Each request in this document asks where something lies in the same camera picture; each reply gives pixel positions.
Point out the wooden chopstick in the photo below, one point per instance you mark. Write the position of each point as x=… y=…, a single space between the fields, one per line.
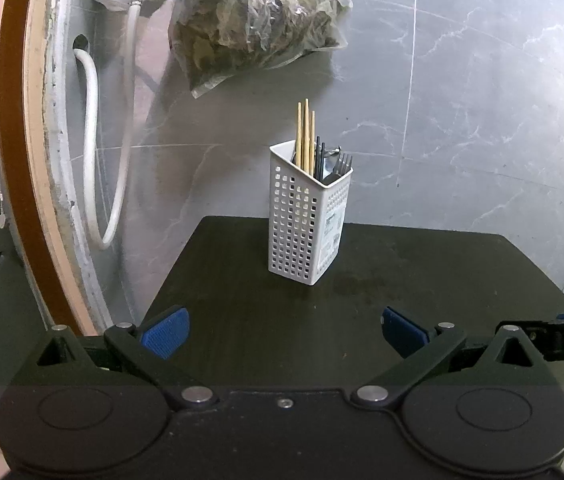
x=313 y=140
x=306 y=135

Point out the brown wooden door frame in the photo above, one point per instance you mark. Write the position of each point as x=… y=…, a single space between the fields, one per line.
x=14 y=160

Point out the black fork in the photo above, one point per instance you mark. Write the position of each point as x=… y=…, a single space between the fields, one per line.
x=344 y=164

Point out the metal spoon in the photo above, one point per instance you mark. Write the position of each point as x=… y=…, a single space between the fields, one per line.
x=332 y=152

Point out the clear bag of dried leaves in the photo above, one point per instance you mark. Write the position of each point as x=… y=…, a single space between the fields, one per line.
x=247 y=25

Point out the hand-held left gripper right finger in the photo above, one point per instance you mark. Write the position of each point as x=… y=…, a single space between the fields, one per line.
x=404 y=332

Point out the white perforated utensil holder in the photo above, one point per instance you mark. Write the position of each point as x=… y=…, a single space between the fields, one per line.
x=302 y=225

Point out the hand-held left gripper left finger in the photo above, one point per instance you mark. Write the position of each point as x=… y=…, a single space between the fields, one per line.
x=167 y=332

